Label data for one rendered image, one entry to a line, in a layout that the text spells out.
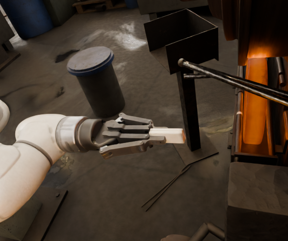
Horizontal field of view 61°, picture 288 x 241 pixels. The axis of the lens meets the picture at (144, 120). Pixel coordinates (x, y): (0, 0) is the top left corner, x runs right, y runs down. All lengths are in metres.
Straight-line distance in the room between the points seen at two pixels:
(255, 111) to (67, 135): 0.40
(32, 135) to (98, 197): 0.84
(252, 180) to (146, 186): 1.01
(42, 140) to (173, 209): 0.81
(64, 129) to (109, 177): 0.88
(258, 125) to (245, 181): 0.15
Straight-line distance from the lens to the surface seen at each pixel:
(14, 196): 0.57
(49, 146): 0.61
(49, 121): 0.63
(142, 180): 1.37
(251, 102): 0.48
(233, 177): 0.38
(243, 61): 0.32
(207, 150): 1.43
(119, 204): 1.33
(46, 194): 1.54
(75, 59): 1.73
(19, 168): 0.58
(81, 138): 0.57
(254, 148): 0.59
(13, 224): 1.40
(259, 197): 0.36
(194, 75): 0.43
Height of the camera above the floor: 1.11
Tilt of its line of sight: 41 degrees down
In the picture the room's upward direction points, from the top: 17 degrees counter-clockwise
